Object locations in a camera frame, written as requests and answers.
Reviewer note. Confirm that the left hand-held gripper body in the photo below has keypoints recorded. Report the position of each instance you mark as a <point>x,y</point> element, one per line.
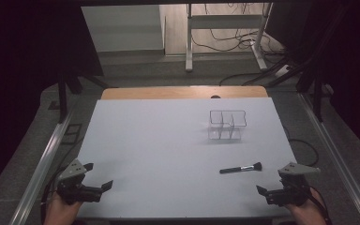
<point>75,189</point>

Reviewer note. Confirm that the clear acrylic organizer box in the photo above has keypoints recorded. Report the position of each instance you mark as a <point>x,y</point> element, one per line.
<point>228,125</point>

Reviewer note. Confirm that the white metal desk frame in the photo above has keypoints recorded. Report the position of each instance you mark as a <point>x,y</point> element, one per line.
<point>222,22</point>

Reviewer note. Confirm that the white power strip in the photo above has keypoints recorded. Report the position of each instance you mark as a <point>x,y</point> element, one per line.
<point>282,71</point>

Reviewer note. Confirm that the person's left hand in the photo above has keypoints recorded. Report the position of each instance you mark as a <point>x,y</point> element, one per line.
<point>59,211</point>

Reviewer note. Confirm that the white cabinet panel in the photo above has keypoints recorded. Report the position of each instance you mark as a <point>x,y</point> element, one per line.
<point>122,28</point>

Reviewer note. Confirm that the person's right hand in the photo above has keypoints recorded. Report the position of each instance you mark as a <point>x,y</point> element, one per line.
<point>306,212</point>

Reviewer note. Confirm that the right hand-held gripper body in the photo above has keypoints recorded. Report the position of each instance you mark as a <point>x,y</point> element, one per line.
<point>290,193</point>

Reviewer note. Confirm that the aluminium rail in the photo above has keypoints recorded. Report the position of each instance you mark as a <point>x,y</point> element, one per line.
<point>334,146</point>
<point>43,156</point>

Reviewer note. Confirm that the black metal stand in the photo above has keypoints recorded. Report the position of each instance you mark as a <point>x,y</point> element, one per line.
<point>62,100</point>
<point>318,100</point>

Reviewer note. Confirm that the black curtain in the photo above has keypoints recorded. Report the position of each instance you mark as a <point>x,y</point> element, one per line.
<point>356,62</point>
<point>18,78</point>

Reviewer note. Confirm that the black makeup brush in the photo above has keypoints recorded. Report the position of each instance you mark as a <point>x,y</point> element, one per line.
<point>237,169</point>

